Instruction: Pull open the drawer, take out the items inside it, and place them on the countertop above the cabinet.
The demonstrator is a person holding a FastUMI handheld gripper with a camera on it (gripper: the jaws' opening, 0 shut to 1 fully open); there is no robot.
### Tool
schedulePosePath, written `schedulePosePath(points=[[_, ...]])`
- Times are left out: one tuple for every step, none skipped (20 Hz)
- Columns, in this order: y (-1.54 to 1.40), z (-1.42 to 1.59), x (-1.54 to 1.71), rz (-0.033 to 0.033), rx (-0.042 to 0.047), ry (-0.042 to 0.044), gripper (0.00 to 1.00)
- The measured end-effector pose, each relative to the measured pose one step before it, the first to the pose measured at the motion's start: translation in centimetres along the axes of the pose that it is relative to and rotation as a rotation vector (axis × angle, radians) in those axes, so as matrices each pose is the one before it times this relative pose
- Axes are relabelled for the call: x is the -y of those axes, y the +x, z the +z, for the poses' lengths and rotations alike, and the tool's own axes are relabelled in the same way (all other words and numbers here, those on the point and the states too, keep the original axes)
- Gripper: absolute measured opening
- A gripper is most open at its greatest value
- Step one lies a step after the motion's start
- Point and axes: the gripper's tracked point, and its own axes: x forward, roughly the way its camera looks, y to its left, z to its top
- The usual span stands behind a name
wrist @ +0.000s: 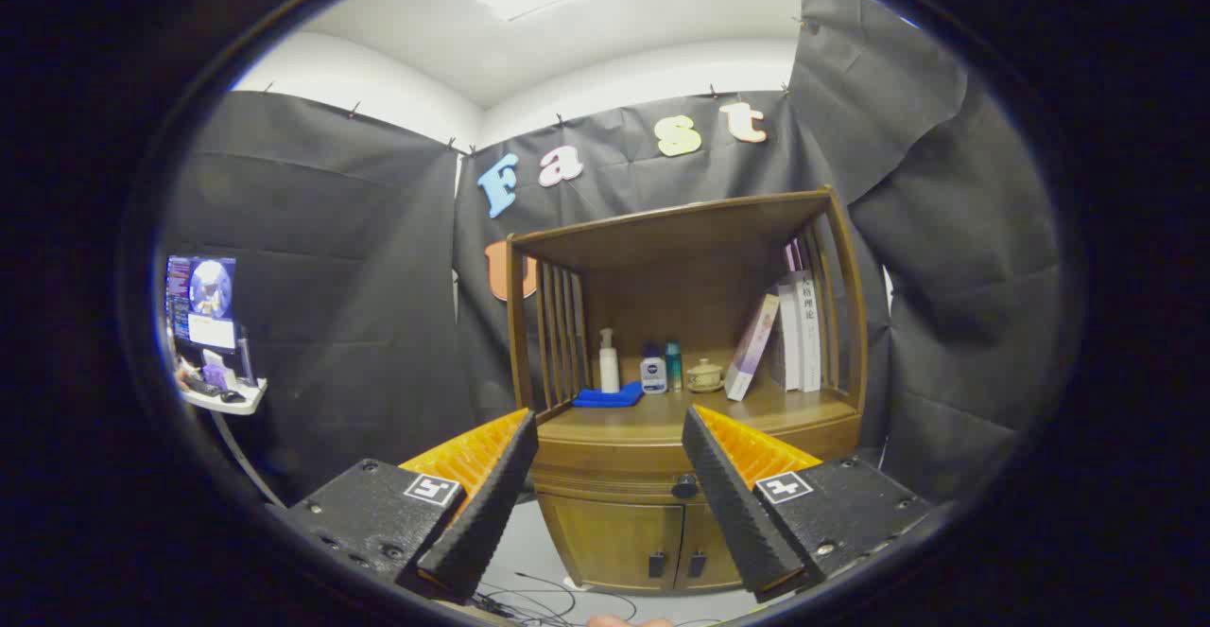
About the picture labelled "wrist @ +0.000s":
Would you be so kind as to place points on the teal slim bottle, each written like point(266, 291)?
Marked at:
point(673, 367)

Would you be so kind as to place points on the purple white leaning book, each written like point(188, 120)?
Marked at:
point(751, 348)

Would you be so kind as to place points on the beige lidded ceramic cup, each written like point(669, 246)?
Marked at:
point(704, 376)

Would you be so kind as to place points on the black round drawer knob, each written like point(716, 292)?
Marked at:
point(684, 487)

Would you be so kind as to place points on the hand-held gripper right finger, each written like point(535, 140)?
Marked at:
point(733, 504)

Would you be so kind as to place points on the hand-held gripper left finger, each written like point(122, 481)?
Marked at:
point(487, 504)

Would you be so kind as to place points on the white pump bottle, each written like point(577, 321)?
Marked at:
point(610, 372)

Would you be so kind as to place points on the brown wooden drawer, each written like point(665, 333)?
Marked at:
point(605, 471)

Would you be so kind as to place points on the white round side table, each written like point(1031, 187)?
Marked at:
point(236, 407)

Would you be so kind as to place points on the white blue lotion bottle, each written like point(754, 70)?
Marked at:
point(653, 374)

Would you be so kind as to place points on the white book with black text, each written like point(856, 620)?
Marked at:
point(811, 334)

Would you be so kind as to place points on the wooden cabinet door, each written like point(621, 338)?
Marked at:
point(709, 542)
point(605, 542)

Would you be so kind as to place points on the brown wooden cabinet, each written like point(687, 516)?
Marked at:
point(681, 296)

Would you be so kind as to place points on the plain white book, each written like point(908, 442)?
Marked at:
point(790, 343)

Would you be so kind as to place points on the dark patterned book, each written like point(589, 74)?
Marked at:
point(775, 357)

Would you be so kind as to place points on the blue folded cloth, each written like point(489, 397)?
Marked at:
point(605, 398)

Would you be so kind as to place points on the computer monitor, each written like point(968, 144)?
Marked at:
point(200, 296)

